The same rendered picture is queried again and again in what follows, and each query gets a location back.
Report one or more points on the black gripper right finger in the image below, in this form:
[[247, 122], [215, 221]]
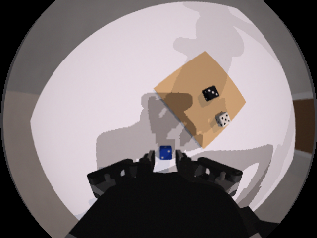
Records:
[[228, 177]]

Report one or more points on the black die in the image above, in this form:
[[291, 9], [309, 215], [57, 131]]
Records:
[[210, 93]]

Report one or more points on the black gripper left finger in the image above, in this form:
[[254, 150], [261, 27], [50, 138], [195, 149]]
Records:
[[102, 179]]

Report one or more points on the tan flat mat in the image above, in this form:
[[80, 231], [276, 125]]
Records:
[[182, 92]]

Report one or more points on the dark blue die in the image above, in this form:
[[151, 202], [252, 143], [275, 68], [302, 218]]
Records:
[[165, 152]]

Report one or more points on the grey die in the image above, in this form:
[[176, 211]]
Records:
[[223, 119]]

